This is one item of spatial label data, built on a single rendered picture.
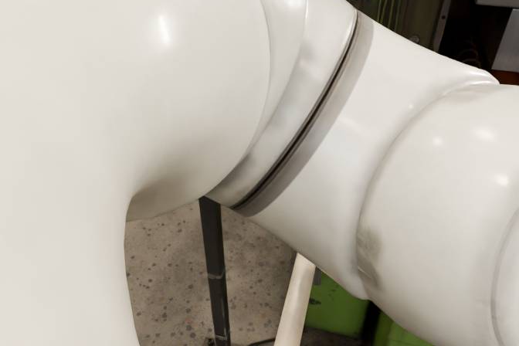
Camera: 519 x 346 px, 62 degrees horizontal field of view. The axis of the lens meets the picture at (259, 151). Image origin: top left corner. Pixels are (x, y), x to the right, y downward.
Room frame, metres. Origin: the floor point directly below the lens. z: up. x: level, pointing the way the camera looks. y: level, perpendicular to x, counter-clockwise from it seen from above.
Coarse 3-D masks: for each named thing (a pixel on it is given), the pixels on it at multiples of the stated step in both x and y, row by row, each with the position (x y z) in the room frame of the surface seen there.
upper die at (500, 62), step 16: (480, 16) 0.77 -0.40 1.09; (496, 16) 0.68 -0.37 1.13; (512, 16) 0.61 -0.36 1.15; (480, 32) 0.74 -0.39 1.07; (496, 32) 0.65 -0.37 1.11; (512, 32) 0.61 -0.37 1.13; (496, 48) 0.62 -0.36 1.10; (512, 48) 0.60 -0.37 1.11; (496, 64) 0.61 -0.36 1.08; (512, 64) 0.60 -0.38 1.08
